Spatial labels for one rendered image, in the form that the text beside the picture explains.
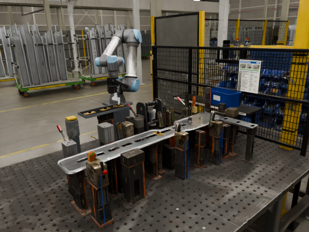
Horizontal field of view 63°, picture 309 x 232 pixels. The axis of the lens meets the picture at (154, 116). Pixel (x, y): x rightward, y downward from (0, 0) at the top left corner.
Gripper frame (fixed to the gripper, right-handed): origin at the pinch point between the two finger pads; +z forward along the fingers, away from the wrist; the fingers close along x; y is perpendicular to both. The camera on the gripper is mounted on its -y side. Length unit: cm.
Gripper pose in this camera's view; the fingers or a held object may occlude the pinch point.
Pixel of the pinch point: (118, 102)
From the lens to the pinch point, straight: 195.4
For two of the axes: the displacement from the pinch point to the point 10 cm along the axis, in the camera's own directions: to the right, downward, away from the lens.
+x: 2.7, 2.9, -9.2
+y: -9.6, 1.1, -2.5
